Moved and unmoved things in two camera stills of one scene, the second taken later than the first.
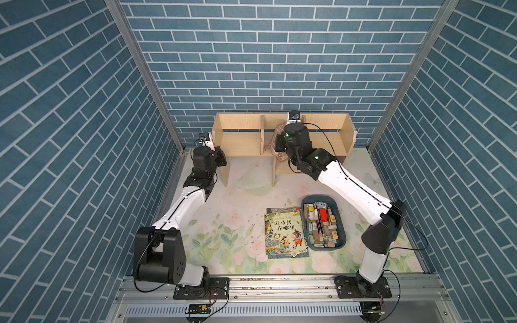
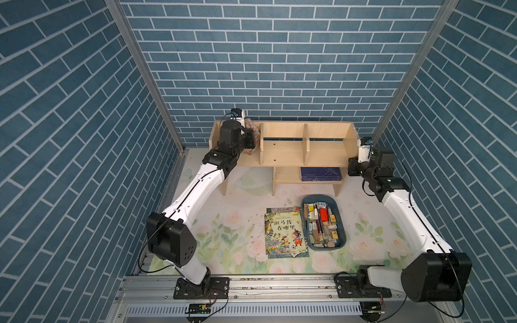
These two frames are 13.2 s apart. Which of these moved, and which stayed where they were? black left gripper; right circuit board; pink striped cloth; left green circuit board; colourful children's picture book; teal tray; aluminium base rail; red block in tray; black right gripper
Moved: black right gripper; black left gripper; pink striped cloth
Stayed: teal tray; right circuit board; red block in tray; left green circuit board; aluminium base rail; colourful children's picture book
